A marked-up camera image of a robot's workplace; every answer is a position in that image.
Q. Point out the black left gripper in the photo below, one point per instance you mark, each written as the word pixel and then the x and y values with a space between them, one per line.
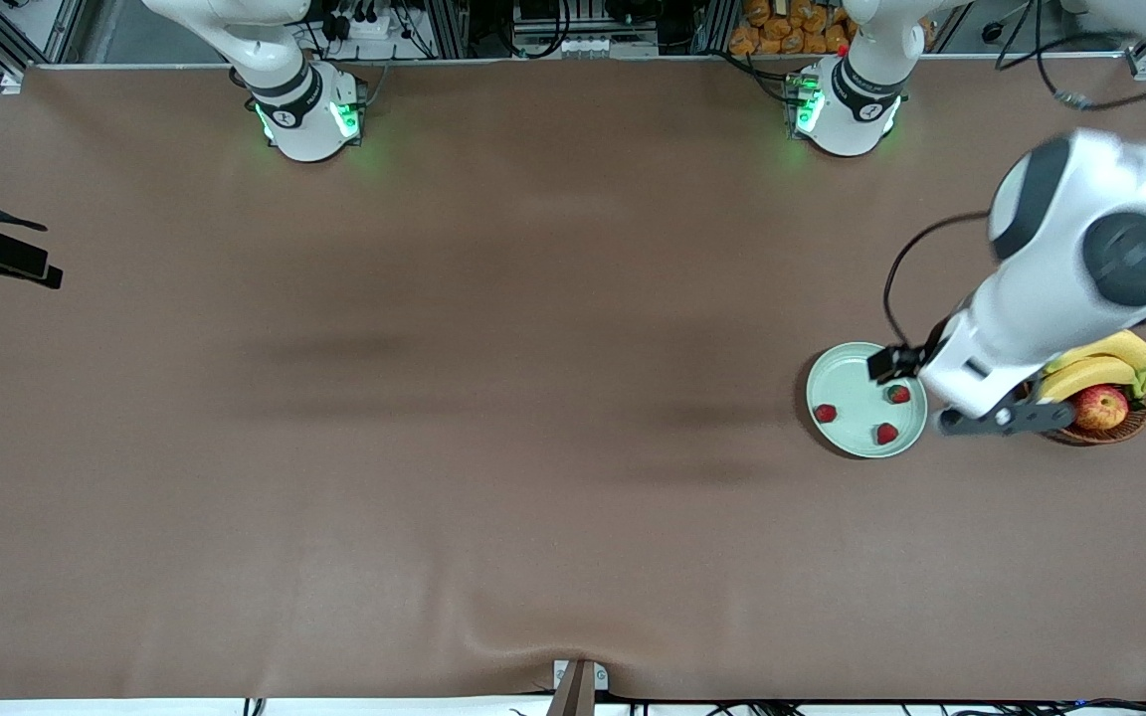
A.
pixel 906 360

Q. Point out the red strawberry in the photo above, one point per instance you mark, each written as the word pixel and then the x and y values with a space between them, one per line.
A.
pixel 898 394
pixel 825 413
pixel 887 434

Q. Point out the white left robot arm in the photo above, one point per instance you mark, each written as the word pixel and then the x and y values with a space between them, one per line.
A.
pixel 1050 288

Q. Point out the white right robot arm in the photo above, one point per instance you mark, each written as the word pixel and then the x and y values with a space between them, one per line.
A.
pixel 304 129

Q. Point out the mint green round plate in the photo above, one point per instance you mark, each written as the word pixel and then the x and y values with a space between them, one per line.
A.
pixel 852 398

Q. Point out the large yellow banana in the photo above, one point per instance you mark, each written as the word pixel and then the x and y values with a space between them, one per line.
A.
pixel 1090 373
pixel 1125 348

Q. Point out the red apple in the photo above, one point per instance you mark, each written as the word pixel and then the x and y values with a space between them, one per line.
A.
pixel 1100 408

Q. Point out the brown wicker basket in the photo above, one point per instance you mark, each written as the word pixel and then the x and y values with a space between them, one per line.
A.
pixel 1135 426

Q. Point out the orange bread rolls pile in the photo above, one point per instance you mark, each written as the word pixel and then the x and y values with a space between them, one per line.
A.
pixel 782 30

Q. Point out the white power strip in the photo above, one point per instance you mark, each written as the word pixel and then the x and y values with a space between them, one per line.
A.
pixel 364 25

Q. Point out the white terminal strip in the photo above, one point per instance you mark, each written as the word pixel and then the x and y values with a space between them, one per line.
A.
pixel 608 47

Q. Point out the aluminium frame post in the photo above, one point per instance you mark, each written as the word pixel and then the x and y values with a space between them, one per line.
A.
pixel 449 28
pixel 717 25

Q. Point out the metal table edge bracket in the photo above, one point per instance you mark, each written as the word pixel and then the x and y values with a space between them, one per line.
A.
pixel 578 686

